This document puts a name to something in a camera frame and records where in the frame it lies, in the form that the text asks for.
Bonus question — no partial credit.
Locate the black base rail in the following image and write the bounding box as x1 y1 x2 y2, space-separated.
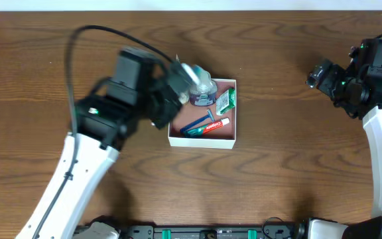
73 217 311 239

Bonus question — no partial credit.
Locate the green white soap box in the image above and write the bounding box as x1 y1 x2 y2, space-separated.
216 88 235 116

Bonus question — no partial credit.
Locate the blue disposable razor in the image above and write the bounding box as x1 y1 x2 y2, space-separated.
180 109 215 133

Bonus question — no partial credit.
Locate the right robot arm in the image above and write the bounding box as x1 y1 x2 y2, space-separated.
298 37 382 238

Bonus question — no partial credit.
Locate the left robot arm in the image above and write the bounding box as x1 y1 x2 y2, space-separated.
17 47 200 238

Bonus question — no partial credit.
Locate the red green toothpaste tube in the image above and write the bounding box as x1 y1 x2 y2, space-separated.
184 118 230 138

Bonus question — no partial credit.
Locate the small clear pump bottle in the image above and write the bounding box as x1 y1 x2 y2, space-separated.
189 65 218 107

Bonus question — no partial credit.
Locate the white square box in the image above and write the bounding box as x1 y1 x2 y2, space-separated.
167 77 237 150

